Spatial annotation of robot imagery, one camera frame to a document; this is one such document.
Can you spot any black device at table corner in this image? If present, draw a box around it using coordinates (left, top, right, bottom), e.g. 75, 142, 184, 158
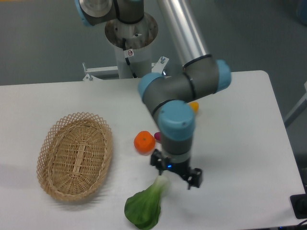
290, 194, 307, 219

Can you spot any purple sweet potato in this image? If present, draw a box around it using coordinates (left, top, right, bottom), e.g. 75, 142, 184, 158
154, 132, 161, 143

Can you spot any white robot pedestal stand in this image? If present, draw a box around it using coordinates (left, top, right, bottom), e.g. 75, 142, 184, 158
83, 13, 169, 81

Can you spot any orange mandarin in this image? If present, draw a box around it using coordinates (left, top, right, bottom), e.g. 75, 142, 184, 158
134, 130, 156, 155

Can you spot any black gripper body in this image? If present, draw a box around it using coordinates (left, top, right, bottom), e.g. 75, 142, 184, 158
160, 150, 191, 181

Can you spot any black cable on pedestal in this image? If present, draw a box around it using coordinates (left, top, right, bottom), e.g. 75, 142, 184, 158
121, 37, 139, 79

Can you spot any green leafy vegetable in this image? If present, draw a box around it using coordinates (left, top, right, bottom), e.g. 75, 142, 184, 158
124, 175, 170, 230

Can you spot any woven wicker basket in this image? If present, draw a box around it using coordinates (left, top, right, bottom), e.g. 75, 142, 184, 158
36, 112, 113, 202

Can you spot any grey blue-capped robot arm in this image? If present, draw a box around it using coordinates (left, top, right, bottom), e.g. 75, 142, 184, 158
75, 0, 231, 188

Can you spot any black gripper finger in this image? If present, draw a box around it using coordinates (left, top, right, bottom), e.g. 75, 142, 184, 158
182, 168, 203, 190
150, 149, 167, 176

